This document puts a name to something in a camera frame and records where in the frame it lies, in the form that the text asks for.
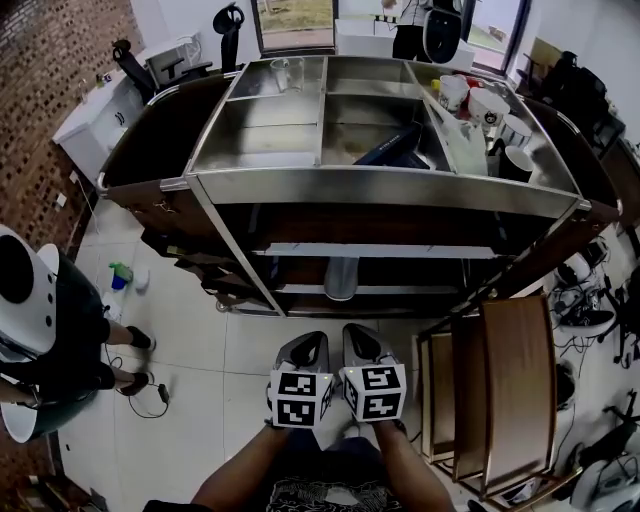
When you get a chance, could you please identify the person's left forearm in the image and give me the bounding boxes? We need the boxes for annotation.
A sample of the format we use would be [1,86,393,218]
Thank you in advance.
[192,424,321,512]

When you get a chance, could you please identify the wooden shelf unit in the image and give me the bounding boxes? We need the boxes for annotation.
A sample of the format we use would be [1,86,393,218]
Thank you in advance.
[417,294,584,501]

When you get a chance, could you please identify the clear glass pitcher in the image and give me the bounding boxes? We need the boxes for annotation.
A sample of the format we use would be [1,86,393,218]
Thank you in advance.
[269,56,306,95]

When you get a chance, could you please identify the white cabinet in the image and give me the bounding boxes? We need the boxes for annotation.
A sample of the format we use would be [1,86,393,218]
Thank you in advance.
[52,69,146,187]

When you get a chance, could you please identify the white printed mug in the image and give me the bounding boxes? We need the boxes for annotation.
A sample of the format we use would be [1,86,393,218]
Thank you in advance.
[438,74,471,114]

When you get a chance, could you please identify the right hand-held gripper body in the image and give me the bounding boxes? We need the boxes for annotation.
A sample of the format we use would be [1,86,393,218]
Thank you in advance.
[339,363,407,424]

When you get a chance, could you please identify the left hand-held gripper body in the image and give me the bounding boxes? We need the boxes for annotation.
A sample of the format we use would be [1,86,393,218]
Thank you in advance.
[268,368,336,430]

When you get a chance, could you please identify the steel and wood housekeeping cart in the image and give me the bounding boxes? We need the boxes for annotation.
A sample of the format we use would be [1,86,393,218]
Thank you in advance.
[97,54,624,321]

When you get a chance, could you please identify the black power adapter with cable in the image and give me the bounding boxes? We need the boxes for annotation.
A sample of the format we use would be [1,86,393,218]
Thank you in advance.
[102,344,171,420]

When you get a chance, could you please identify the white backpack device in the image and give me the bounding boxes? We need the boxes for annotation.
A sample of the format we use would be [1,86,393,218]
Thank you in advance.
[554,359,577,412]
[558,287,617,329]
[569,452,640,512]
[554,239,610,289]

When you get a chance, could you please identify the dark framed window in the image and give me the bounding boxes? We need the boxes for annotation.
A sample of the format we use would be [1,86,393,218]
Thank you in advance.
[249,0,341,56]

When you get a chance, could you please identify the black mug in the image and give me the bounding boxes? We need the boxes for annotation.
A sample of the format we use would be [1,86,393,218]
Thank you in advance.
[502,145,536,184]

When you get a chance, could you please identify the person's blue denim shorts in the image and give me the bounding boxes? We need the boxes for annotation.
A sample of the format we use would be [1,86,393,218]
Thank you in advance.
[287,427,384,481]

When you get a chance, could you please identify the white cat-print bowl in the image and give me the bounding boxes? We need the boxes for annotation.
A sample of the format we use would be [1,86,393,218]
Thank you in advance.
[468,87,512,126]

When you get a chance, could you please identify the white box appliance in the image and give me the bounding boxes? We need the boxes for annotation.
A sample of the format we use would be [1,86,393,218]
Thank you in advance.
[144,42,204,84]

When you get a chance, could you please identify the person's right forearm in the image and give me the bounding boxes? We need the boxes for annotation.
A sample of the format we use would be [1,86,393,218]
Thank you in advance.
[372,419,457,512]

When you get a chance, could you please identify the dark blue box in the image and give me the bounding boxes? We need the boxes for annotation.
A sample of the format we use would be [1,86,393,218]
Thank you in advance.
[352,122,432,171]

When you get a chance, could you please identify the green spray bottle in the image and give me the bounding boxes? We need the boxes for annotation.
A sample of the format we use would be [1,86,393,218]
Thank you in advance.
[108,260,134,292]

